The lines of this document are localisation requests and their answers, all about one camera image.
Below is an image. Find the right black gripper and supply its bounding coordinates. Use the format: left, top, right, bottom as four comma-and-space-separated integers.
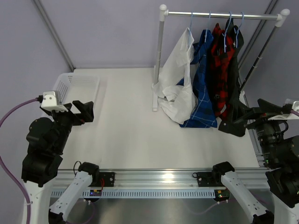
232, 98, 290, 165

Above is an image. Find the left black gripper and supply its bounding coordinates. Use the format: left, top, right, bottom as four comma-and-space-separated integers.
47, 100, 94, 152

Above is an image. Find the blue plaid shirt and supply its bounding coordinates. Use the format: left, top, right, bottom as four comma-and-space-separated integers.
179, 29, 218, 128

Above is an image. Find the white shirt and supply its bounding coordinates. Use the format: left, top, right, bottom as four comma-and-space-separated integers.
154, 28, 197, 125

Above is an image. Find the light blue wire hanger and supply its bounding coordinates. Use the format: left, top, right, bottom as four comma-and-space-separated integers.
188, 11, 193, 46

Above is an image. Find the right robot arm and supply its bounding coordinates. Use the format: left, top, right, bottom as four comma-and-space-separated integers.
211, 98, 299, 224

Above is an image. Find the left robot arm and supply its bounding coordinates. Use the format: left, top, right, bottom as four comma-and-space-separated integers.
21, 100, 100, 224

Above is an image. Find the black pinstripe shirt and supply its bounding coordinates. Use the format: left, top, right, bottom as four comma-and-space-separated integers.
218, 23, 246, 137

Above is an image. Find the red black plaid shirt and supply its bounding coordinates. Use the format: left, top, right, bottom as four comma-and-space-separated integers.
210, 23, 235, 119

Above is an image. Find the white plastic basket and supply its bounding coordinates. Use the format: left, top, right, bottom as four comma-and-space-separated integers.
53, 73, 100, 104

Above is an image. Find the white and silver clothes rack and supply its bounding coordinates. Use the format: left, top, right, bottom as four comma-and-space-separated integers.
151, 4, 291, 112

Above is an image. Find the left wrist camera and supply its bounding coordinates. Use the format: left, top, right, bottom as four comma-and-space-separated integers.
41, 91, 68, 112

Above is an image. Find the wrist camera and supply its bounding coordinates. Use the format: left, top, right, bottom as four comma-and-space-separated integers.
268, 98, 299, 121
41, 91, 68, 112

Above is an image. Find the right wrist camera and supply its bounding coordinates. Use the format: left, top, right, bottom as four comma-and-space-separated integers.
268, 98, 299, 121

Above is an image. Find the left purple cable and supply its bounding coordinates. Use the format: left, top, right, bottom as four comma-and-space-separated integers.
0, 97, 44, 222

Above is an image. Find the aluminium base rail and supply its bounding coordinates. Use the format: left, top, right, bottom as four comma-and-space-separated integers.
52, 168, 274, 189

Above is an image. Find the black shirt wire hanger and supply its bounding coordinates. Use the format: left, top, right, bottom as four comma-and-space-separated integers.
234, 12, 244, 48

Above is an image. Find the red shirt wire hanger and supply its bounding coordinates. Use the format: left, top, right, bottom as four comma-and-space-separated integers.
223, 11, 232, 53

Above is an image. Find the white slotted cable duct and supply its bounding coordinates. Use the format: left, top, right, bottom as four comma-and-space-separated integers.
50, 189, 215, 199

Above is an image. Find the grey frame post right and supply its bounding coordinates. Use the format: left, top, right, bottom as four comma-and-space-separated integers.
238, 0, 279, 69

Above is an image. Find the grey frame post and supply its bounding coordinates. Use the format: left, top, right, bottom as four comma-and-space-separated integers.
32, 0, 76, 71
238, 0, 279, 69

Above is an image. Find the blue shirt wire hanger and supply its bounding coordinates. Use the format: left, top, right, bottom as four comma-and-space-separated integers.
204, 10, 211, 43

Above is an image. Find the grey frame post left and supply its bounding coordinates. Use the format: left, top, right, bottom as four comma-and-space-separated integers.
32, 0, 76, 71

